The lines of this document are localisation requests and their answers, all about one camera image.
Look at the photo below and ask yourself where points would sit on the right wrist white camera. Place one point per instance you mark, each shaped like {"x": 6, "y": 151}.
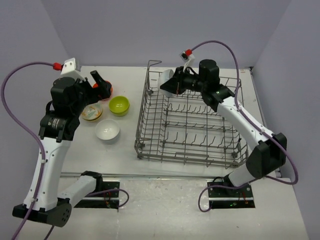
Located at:
{"x": 188, "y": 58}

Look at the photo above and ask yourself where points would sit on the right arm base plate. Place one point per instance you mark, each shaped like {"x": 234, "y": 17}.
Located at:
{"x": 221, "y": 198}

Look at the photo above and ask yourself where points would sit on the lime green bowl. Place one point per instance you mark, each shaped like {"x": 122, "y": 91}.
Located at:
{"x": 119, "y": 101}
{"x": 119, "y": 111}

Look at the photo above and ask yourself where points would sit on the grey wire dish rack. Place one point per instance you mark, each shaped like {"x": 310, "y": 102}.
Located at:
{"x": 184, "y": 129}

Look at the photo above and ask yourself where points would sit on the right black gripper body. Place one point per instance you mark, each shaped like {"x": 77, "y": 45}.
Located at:
{"x": 189, "y": 81}

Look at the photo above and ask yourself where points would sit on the orange bowl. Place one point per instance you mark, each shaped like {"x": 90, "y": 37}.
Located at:
{"x": 109, "y": 85}
{"x": 110, "y": 96}

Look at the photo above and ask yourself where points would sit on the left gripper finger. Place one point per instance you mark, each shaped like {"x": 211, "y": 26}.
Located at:
{"x": 102, "y": 92}
{"x": 99, "y": 81}

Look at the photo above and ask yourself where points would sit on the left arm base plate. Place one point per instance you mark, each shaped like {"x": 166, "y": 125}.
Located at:
{"x": 108, "y": 200}

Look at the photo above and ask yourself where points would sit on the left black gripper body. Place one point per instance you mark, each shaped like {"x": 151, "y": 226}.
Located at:
{"x": 87, "y": 95}

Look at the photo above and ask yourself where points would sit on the beige blue patterned bowl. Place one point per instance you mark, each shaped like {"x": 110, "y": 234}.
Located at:
{"x": 92, "y": 117}

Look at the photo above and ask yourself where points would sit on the white bowl front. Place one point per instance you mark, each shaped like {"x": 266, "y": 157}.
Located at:
{"x": 110, "y": 141}

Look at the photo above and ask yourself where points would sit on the white bowl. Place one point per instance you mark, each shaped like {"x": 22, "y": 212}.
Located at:
{"x": 110, "y": 141}
{"x": 107, "y": 129}
{"x": 163, "y": 78}

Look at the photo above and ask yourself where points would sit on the floral patterned bowl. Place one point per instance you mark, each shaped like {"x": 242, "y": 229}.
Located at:
{"x": 91, "y": 108}

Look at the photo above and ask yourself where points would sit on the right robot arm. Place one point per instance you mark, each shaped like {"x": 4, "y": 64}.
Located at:
{"x": 267, "y": 148}

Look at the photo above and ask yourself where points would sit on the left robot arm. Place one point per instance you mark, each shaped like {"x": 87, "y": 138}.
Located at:
{"x": 44, "y": 204}

